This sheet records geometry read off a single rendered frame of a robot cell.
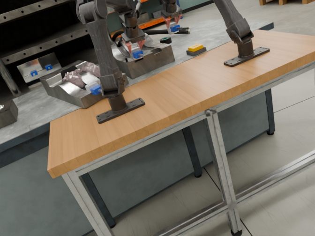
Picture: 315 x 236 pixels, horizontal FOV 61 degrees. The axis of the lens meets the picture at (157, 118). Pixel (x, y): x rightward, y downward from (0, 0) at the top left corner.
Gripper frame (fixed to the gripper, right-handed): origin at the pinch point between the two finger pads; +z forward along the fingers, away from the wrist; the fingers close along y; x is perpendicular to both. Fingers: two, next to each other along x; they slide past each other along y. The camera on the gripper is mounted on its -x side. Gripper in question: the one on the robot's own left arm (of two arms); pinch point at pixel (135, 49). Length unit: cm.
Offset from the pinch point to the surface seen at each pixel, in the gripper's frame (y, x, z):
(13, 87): 70, -61, 44
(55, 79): 41.7, -19.1, 16.2
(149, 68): -4.2, 6.4, 9.0
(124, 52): 0.0, -18.2, 13.5
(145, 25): -214, -475, 314
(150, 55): -6.7, 3.7, 3.6
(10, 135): 69, 11, 12
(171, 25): -28.1, -11.8, 2.2
